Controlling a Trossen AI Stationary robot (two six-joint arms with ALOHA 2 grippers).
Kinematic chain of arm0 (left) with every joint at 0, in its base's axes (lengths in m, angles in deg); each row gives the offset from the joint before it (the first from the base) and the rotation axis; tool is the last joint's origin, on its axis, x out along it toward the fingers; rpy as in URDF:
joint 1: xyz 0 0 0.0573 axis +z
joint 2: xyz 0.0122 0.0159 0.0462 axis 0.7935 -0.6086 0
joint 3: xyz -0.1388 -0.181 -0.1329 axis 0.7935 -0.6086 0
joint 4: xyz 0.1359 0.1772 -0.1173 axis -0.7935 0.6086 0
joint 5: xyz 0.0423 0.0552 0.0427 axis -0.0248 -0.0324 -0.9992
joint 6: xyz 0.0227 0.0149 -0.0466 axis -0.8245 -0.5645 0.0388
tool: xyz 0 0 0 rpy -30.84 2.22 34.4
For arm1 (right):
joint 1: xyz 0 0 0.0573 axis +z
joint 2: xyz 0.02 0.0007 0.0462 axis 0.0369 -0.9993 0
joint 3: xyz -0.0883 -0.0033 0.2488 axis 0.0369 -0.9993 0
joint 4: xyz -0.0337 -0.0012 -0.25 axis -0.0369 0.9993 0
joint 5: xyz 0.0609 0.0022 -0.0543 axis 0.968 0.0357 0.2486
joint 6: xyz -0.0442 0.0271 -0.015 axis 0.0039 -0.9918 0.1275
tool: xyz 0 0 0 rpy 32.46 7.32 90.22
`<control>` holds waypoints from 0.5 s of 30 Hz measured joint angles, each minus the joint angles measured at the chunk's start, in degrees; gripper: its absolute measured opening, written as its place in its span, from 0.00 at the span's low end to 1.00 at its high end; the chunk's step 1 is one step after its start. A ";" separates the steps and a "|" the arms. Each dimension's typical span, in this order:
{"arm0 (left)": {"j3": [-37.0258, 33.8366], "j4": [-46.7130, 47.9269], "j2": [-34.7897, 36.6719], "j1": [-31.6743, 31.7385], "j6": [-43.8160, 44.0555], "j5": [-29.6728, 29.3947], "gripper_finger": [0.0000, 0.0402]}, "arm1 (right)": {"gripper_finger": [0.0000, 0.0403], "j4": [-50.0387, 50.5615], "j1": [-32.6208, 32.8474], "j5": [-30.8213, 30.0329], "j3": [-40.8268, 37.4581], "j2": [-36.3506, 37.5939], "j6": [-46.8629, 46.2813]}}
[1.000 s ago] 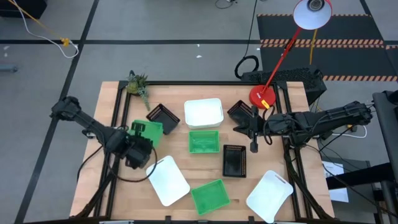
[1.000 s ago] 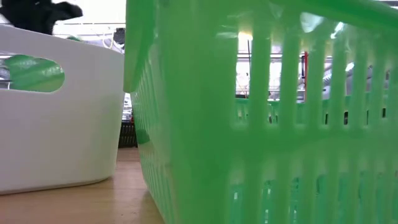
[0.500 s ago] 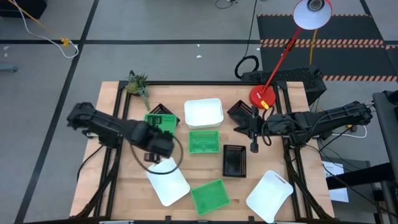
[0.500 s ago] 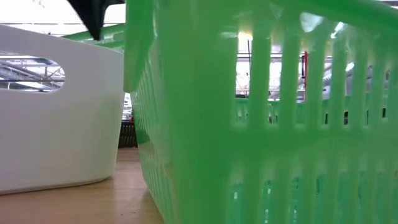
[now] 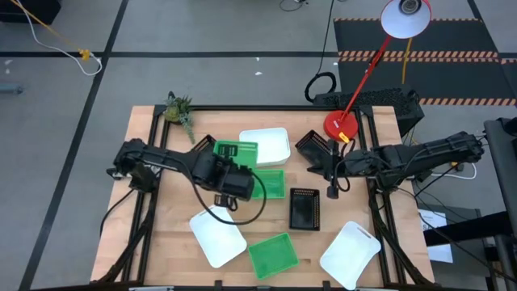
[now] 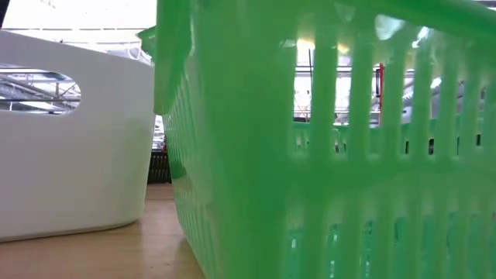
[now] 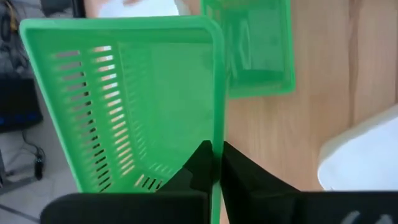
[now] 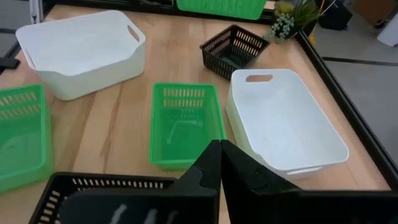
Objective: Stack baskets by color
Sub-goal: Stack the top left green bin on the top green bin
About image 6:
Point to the black slotted plastic basket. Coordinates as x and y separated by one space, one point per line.
159 166

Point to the white plastic basket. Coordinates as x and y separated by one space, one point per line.
77 162

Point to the red vertical pole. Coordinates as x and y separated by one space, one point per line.
381 89

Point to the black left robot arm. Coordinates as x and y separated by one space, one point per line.
3 9

